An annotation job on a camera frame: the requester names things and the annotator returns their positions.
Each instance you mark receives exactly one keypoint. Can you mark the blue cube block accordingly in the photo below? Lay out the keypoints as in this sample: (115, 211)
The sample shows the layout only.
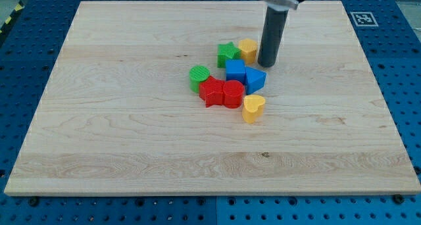
(235, 70)

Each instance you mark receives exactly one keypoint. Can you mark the yellow hexagon block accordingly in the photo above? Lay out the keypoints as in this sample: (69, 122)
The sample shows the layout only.
(248, 49)

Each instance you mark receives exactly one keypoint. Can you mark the red star block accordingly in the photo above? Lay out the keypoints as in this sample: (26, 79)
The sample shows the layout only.
(211, 91)

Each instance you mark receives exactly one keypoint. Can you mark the red cylinder block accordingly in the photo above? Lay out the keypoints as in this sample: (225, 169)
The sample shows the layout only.
(233, 94)

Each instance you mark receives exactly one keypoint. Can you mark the green cylinder block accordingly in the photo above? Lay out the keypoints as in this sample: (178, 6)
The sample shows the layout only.
(197, 75)

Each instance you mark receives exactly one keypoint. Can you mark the yellow heart block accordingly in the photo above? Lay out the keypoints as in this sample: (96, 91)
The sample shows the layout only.
(253, 107)

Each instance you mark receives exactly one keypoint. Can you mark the blue triangle block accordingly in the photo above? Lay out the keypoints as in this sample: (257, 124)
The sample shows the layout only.
(255, 80)

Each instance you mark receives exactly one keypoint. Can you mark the green star block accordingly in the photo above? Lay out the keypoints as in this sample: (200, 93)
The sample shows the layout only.
(226, 52)

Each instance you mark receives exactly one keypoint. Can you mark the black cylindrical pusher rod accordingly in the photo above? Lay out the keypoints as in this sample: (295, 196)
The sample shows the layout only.
(273, 29)

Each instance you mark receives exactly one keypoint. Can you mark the white fiducial marker tag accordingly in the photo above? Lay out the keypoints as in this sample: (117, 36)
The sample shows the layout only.
(364, 19)

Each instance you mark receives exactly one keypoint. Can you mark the black bolt left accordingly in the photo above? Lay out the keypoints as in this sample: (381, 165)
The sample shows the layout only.
(33, 201)

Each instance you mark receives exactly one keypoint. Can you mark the black bolt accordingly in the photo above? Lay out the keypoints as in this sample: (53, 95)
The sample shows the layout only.
(33, 201)
(398, 199)

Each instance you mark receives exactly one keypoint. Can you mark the black bolt right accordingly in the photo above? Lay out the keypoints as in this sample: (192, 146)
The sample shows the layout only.
(398, 199)

